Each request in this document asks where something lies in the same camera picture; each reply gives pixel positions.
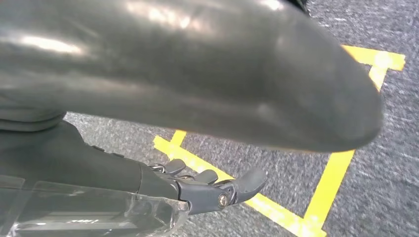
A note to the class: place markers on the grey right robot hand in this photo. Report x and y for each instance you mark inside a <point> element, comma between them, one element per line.
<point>196,65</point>

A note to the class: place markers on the black robot foot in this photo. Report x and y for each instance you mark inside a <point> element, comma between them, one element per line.
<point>299,4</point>

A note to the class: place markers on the yellow floor tape square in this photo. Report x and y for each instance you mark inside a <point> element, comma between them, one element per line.
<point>330,183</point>

